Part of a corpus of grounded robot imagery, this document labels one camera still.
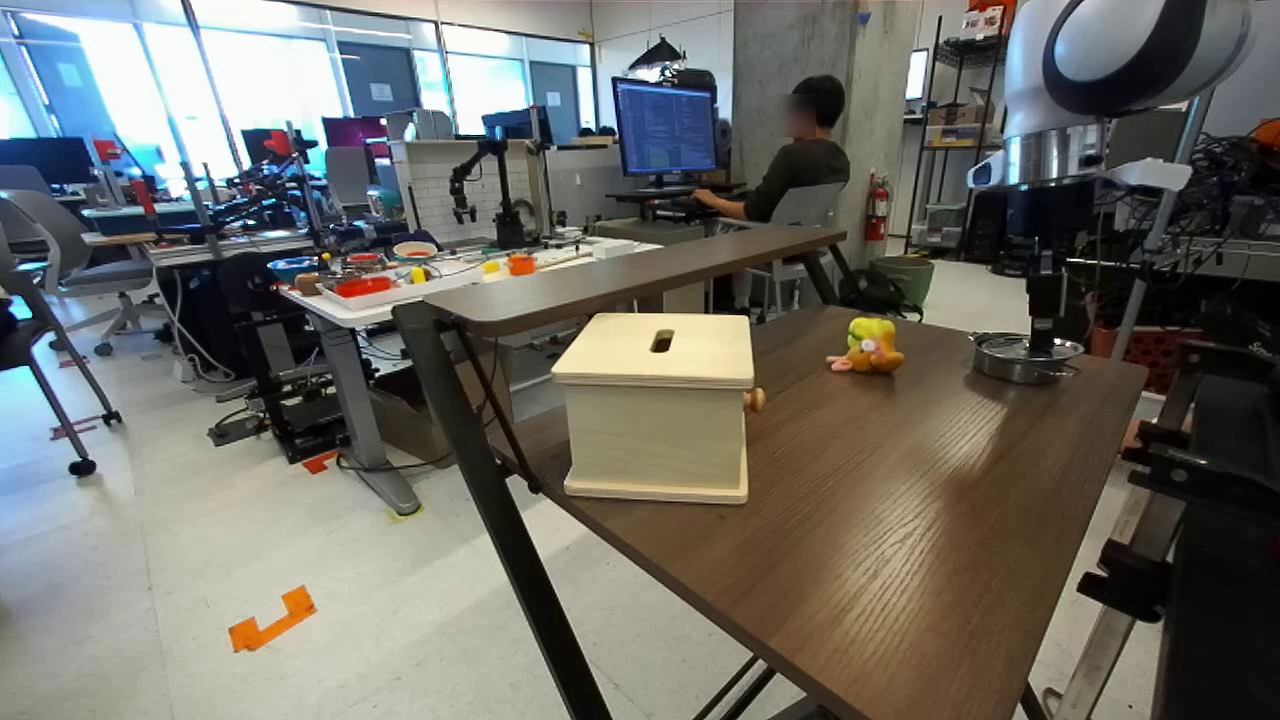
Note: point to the dark monitor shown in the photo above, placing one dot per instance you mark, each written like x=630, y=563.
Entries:
x=45, y=160

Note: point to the pale wooden box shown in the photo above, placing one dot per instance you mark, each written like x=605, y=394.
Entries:
x=655, y=420

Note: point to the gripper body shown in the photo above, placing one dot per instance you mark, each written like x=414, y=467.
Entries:
x=1050, y=215

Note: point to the red tray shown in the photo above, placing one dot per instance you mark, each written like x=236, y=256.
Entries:
x=362, y=287

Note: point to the black chair on castors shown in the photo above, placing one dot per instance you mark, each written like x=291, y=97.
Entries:
x=40, y=350

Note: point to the small black robot arm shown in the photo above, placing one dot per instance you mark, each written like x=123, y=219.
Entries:
x=503, y=190

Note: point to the grey swivel chair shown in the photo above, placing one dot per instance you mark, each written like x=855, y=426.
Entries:
x=75, y=250

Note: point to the computer monitor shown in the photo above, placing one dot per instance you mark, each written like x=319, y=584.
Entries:
x=664, y=128

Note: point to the red fire extinguisher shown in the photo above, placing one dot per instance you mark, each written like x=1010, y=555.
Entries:
x=877, y=208

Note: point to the black desk lamp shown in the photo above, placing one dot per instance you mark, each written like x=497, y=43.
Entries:
x=655, y=55

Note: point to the blue bowl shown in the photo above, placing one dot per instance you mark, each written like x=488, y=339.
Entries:
x=292, y=269

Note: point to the green bin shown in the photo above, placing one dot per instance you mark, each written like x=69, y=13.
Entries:
x=908, y=278

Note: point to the window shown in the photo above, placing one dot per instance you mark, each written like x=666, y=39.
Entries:
x=150, y=90

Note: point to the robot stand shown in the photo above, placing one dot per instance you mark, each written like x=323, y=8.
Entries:
x=1225, y=560

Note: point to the person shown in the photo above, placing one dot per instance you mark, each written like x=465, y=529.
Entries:
x=800, y=165

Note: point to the red crate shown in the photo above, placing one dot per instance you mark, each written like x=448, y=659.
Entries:
x=1150, y=355

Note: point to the wooden box knob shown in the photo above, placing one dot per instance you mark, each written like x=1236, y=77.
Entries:
x=755, y=401

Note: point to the white standing desk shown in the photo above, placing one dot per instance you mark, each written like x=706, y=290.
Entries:
x=345, y=400

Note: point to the yellow orange plush toy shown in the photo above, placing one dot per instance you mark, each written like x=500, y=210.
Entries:
x=868, y=348

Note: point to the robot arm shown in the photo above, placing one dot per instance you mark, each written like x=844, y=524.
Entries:
x=1120, y=60

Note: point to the black metal shelf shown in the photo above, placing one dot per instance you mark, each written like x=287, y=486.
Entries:
x=950, y=130

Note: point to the orange cup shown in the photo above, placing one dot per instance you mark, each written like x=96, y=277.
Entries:
x=521, y=265

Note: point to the black backpack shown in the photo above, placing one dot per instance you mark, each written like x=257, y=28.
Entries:
x=872, y=292

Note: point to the grey office chair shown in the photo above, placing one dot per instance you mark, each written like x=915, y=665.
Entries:
x=808, y=205

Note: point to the silver pot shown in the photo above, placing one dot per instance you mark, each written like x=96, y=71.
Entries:
x=1005, y=365

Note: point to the cardboard box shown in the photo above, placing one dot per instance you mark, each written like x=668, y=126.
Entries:
x=420, y=415

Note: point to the white tiled panel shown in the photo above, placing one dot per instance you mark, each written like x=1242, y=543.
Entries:
x=430, y=190

